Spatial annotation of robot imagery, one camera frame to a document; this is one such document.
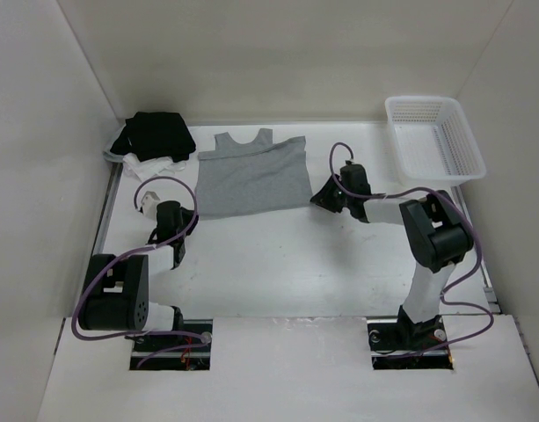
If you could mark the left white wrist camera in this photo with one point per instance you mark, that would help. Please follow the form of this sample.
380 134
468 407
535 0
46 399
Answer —
148 205

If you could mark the white plastic basket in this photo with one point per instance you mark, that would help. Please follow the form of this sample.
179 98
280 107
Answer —
432 141

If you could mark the folded white tank top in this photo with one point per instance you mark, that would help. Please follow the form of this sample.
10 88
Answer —
133 167

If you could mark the folded black tank top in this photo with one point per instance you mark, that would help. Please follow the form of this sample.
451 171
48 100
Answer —
154 135

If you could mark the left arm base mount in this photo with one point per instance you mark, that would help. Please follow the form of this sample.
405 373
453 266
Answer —
190 351

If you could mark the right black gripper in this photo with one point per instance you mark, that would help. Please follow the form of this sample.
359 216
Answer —
324 197

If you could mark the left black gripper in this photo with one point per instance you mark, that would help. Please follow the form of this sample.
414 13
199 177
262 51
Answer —
188 214

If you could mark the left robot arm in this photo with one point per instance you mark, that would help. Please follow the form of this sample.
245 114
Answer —
117 289

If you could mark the grey tank top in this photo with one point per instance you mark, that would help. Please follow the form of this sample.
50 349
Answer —
237 179

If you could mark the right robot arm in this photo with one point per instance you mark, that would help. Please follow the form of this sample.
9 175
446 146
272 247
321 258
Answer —
434 230

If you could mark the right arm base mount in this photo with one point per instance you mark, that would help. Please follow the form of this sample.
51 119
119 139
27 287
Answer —
400 344

